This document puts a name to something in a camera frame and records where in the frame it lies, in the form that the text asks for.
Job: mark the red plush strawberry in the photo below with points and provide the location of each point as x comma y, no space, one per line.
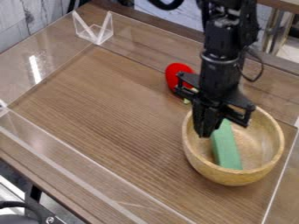
172,71

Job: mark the clear acrylic tray wall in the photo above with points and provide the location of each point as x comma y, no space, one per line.
101,196

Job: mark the metal leg in background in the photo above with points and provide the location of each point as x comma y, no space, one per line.
277,30

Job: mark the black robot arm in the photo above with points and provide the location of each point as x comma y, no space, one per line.
230,24

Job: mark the wooden bowl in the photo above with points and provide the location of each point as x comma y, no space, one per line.
261,143

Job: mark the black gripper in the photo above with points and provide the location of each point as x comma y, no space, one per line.
213,91

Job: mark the green rectangular block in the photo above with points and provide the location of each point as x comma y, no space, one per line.
225,149

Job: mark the clear acrylic corner bracket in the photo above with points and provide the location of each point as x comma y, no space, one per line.
94,33

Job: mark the black table frame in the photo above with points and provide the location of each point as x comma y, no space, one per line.
25,209

